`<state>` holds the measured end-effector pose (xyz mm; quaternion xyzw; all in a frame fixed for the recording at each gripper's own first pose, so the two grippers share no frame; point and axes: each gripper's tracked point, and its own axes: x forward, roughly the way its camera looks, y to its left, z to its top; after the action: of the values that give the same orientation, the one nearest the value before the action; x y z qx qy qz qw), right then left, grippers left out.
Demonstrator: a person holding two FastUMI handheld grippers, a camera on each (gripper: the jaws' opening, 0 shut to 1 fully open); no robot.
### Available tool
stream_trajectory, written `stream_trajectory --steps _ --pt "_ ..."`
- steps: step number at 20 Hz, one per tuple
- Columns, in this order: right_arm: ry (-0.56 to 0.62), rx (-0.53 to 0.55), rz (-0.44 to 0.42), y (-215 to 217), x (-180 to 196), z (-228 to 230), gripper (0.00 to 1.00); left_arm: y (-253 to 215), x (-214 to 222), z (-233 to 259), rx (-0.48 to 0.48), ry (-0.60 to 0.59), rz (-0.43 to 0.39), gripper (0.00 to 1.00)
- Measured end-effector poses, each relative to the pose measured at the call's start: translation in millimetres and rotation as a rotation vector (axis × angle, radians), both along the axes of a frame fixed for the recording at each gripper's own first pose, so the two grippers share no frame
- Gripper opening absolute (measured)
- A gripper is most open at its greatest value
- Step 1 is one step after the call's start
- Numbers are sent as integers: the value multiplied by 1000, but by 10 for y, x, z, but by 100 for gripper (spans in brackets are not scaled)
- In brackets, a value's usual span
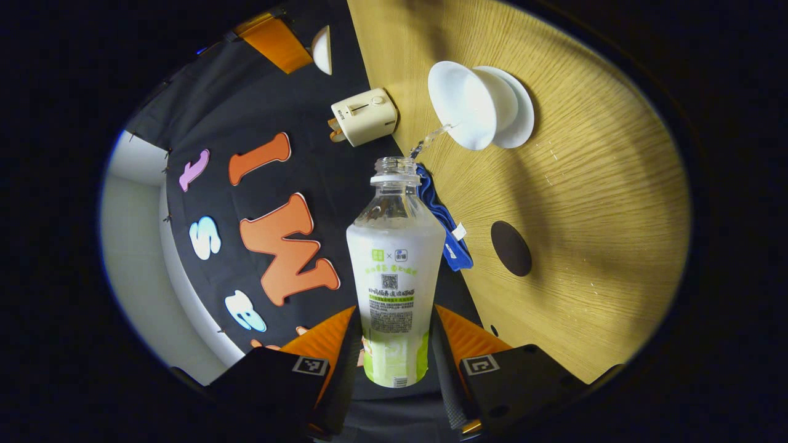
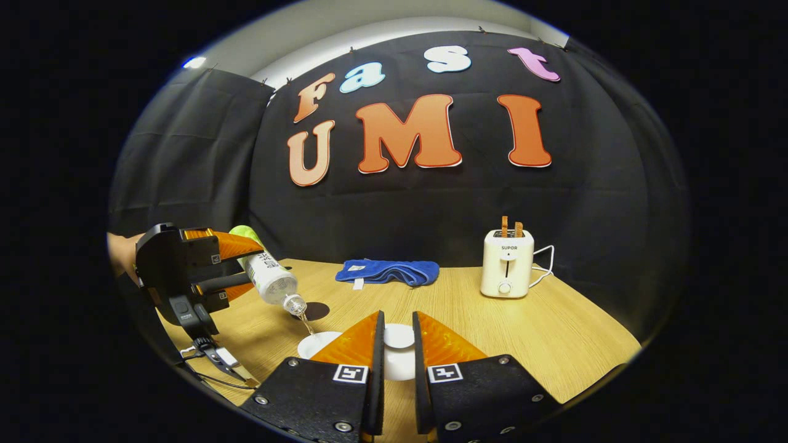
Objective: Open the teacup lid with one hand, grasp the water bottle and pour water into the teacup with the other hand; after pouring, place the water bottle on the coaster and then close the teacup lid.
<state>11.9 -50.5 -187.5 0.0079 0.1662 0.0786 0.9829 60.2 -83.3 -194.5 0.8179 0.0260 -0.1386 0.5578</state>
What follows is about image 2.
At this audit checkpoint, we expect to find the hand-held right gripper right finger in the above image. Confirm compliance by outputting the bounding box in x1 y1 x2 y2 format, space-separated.
412 309 562 443

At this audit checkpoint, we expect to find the clear water bottle green label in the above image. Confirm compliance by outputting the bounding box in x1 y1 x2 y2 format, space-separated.
229 225 307 318

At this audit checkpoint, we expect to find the white toaster cable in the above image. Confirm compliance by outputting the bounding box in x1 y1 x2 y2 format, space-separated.
528 245 555 289

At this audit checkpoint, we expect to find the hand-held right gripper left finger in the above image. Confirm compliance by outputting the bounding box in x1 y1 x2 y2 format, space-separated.
240 309 385 443

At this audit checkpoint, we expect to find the blue folded towel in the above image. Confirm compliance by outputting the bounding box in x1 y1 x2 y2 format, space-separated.
335 259 440 290

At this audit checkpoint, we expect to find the black backdrop cloth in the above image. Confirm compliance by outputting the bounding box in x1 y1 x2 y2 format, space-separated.
110 31 690 336

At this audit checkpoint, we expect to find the white toaster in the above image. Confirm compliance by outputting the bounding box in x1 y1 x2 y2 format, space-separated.
480 229 535 299

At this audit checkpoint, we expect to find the white teacup lid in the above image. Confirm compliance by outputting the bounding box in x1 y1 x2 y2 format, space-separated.
383 323 416 381

